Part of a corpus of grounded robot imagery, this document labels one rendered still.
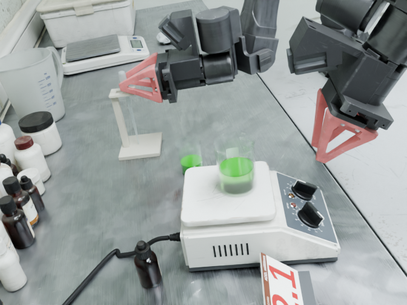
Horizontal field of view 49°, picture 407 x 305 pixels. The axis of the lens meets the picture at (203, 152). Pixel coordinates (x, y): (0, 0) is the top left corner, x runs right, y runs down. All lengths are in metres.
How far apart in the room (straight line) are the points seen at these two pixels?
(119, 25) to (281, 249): 1.14
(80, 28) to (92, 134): 0.66
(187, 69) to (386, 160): 0.37
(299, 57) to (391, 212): 0.29
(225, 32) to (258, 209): 0.33
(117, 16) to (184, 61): 0.81
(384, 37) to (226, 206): 0.27
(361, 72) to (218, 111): 0.50
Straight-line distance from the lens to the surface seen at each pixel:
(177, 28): 0.76
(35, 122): 0.94
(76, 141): 0.98
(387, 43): 0.54
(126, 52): 1.34
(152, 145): 0.88
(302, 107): 0.97
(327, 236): 0.60
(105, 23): 1.57
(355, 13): 0.55
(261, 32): 0.81
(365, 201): 0.71
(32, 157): 0.85
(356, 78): 0.53
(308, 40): 0.52
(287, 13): 2.07
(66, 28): 1.59
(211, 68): 0.78
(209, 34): 0.76
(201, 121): 0.94
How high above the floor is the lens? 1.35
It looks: 32 degrees down
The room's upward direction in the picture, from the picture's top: 9 degrees counter-clockwise
